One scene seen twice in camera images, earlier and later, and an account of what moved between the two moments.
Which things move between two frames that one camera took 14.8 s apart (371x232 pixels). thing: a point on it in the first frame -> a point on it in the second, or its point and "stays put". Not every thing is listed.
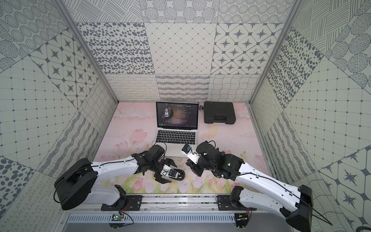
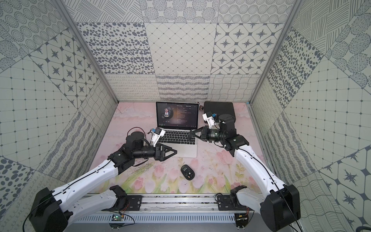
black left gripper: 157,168 -> 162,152
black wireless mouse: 181,175 -> 188,173
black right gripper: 193,167 -> 204,134
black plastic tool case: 219,112 stays put
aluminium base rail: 173,203 stays put
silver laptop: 177,124 stays put
